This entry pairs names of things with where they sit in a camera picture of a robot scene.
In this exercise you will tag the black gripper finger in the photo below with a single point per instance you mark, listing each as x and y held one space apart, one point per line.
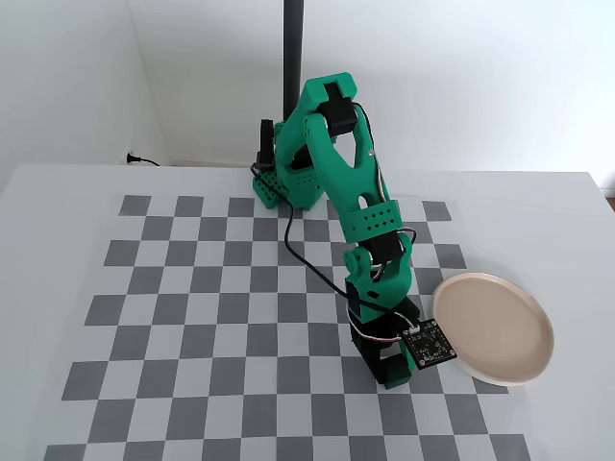
379 370

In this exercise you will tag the green perforated robot base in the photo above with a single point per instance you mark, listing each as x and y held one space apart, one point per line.
269 189

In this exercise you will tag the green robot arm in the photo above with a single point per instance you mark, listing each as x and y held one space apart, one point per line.
336 168

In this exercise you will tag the beige round plate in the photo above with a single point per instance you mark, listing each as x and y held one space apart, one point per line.
495 331

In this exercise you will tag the grey white checkerboard mat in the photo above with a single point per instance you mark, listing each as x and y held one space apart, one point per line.
216 336

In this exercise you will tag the black vertical pole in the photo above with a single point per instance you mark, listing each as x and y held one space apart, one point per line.
293 48

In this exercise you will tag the black camera circuit board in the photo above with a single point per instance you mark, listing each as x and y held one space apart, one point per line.
427 343

